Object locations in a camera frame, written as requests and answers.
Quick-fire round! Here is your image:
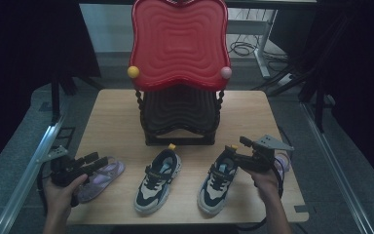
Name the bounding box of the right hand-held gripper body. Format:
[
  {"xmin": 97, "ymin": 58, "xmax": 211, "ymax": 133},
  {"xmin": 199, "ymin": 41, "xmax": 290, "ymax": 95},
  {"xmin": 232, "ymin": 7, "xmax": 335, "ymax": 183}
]
[{"xmin": 237, "ymin": 134, "xmax": 295, "ymax": 174}]

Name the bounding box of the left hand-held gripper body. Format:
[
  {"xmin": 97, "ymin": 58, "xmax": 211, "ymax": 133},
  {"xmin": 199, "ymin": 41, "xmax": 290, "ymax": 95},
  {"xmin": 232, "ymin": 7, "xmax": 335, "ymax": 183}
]
[{"xmin": 37, "ymin": 145, "xmax": 91, "ymax": 188}]

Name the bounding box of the purple sandal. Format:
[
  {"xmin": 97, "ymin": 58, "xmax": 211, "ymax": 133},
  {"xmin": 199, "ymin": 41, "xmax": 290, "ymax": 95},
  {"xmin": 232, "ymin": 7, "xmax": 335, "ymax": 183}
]
[
  {"xmin": 272, "ymin": 151, "xmax": 292, "ymax": 181},
  {"xmin": 77, "ymin": 156, "xmax": 126, "ymax": 204}
]

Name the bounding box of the navy and white sneaker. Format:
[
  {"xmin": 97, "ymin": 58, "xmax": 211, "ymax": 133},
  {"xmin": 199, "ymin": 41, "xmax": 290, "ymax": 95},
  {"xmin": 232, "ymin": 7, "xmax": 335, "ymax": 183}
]
[
  {"xmin": 133, "ymin": 143, "xmax": 183, "ymax": 215},
  {"xmin": 197, "ymin": 144, "xmax": 240, "ymax": 217}
]

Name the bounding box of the red and black shoe rack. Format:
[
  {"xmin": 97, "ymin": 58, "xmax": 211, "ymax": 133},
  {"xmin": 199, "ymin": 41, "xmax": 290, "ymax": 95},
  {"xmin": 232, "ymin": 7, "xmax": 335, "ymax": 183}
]
[{"xmin": 127, "ymin": 0, "xmax": 233, "ymax": 146}]

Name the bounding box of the person's right hand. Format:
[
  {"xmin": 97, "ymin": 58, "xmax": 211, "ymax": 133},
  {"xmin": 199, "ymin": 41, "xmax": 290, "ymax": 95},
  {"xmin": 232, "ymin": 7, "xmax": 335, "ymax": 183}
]
[{"xmin": 243, "ymin": 169, "xmax": 281, "ymax": 200}]

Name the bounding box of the person's left hand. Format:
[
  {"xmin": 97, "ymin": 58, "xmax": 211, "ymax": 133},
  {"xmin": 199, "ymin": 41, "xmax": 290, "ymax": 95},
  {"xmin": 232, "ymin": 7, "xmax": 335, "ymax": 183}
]
[{"xmin": 43, "ymin": 174, "xmax": 89, "ymax": 215}]

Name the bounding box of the black tripod stand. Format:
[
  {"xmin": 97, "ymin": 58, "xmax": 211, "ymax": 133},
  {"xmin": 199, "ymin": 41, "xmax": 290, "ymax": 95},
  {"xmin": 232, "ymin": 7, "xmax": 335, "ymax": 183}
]
[
  {"xmin": 252, "ymin": 13, "xmax": 349, "ymax": 134},
  {"xmin": 49, "ymin": 74, "xmax": 105, "ymax": 126}
]

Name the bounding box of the white power strip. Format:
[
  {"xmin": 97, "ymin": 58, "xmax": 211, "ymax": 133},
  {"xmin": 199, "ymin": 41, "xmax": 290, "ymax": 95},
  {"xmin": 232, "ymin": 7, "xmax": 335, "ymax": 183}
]
[{"xmin": 277, "ymin": 73, "xmax": 295, "ymax": 87}]

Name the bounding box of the dark curtain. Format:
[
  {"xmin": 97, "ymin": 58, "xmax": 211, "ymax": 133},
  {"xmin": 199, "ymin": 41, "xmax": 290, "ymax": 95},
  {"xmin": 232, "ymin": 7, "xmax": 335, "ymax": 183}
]
[
  {"xmin": 0, "ymin": 0, "xmax": 102, "ymax": 181},
  {"xmin": 269, "ymin": 0, "xmax": 374, "ymax": 196}
]

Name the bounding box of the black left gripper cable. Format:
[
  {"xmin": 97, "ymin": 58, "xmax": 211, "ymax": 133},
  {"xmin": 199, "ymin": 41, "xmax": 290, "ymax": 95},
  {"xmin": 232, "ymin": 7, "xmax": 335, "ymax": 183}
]
[{"xmin": 36, "ymin": 161, "xmax": 53, "ymax": 215}]

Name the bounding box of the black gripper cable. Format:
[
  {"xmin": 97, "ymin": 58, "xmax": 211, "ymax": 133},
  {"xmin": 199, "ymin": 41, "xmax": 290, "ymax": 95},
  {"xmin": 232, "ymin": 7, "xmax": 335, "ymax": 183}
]
[
  {"xmin": 237, "ymin": 159, "xmax": 285, "ymax": 232},
  {"xmin": 36, "ymin": 161, "xmax": 53, "ymax": 215}
]

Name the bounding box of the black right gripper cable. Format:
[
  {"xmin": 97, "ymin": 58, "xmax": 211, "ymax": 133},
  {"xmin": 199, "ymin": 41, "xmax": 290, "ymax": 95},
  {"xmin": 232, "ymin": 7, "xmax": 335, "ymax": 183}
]
[{"xmin": 237, "ymin": 159, "xmax": 285, "ymax": 232}]

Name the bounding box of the aluminium rail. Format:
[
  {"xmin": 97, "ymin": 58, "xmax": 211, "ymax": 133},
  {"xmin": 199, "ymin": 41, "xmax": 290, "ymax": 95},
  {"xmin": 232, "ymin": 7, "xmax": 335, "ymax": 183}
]
[
  {"xmin": 0, "ymin": 115, "xmax": 66, "ymax": 234},
  {"xmin": 300, "ymin": 101, "xmax": 374, "ymax": 234}
]

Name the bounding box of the white desk frame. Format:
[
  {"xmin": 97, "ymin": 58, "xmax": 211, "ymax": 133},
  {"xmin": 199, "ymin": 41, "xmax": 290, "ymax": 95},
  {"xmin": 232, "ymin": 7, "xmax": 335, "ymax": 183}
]
[{"xmin": 226, "ymin": 9, "xmax": 280, "ymax": 80}]

